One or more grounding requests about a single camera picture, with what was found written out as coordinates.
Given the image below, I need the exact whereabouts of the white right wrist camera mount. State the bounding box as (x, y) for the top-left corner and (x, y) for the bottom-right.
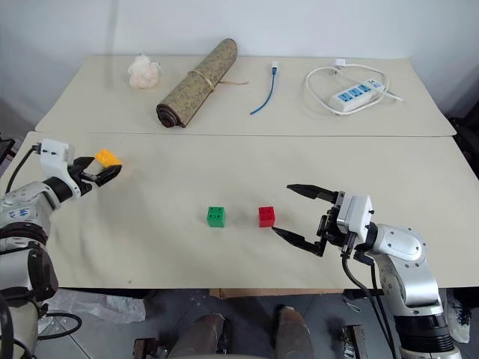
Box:
(335, 193), (376, 245)

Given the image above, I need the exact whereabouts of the white fluffy bath puff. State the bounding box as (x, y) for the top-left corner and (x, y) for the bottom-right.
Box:
(126, 53), (166, 90)

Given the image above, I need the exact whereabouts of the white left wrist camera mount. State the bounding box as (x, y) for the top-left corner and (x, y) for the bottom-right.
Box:
(37, 138), (76, 177)

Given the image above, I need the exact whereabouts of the white sneaker with black laces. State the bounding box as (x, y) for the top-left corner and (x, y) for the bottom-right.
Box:
(444, 288), (472, 344)

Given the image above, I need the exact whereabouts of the yellow toy brick cube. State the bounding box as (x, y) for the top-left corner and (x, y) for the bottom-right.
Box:
(91, 148), (124, 174)

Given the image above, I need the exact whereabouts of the blue network cable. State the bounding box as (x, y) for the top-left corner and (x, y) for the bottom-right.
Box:
(249, 59), (280, 116)

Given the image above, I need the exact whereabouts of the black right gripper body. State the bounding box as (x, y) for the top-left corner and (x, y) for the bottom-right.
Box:
(317, 191), (356, 260)

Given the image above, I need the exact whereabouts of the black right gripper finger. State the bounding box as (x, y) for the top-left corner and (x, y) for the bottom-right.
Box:
(286, 182), (341, 206)
(270, 225), (326, 259)

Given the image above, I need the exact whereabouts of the red toy brick cube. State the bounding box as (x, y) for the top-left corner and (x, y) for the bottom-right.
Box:
(257, 205), (277, 229)

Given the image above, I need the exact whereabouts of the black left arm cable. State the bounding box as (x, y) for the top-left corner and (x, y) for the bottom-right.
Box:
(4, 144), (43, 195)

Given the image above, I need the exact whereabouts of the clear crumpled plastic bag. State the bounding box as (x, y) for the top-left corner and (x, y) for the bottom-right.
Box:
(46, 288), (147, 325)

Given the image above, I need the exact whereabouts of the brown cardboard piece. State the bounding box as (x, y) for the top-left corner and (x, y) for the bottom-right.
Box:
(208, 287), (344, 301)

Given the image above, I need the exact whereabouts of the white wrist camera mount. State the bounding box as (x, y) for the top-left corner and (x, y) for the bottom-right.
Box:
(335, 193), (376, 245)
(37, 138), (76, 177)

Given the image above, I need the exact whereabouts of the black floor cable loop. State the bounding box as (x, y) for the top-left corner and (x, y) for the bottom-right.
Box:
(36, 311), (84, 340)

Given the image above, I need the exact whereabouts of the white blue power strip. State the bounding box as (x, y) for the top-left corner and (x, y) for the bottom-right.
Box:
(328, 76), (388, 115)

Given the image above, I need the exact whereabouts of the green toy brick cube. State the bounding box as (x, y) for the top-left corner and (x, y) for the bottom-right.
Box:
(206, 205), (228, 228)

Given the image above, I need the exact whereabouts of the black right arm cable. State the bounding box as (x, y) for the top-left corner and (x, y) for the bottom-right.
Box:
(340, 239), (398, 359)

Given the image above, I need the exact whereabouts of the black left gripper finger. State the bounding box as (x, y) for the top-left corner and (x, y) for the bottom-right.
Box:
(82, 165), (123, 188)
(72, 156), (99, 174)

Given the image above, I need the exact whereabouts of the black equipment beside table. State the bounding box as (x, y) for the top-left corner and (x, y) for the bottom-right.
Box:
(446, 116), (479, 289)

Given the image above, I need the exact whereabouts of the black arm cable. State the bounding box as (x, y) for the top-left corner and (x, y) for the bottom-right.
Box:
(4, 144), (43, 195)
(340, 239), (398, 359)

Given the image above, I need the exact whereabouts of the black chair part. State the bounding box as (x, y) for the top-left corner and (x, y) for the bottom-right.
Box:
(0, 129), (19, 168)

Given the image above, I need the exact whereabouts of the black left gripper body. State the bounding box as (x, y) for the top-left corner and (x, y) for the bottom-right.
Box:
(67, 163), (95, 196)

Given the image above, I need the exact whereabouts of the rolled patterned brown mat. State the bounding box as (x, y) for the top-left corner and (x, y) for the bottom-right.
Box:
(155, 37), (240, 129)

